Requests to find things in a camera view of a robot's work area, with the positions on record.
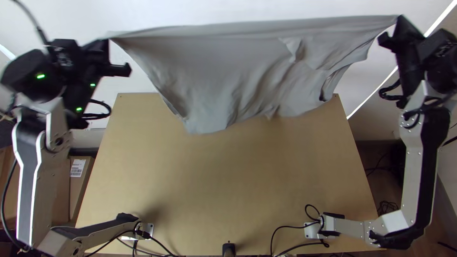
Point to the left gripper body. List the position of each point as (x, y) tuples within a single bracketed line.
[(96, 59)]

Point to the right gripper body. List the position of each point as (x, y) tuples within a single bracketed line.
[(410, 60)]

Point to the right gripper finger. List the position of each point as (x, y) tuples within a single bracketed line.
[(407, 28)]

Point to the light grey t-shirt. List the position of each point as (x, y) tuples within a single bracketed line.
[(232, 71)]

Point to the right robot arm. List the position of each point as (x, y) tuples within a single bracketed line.
[(416, 178)]

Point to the brown cardboard box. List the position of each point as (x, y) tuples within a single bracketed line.
[(80, 192)]

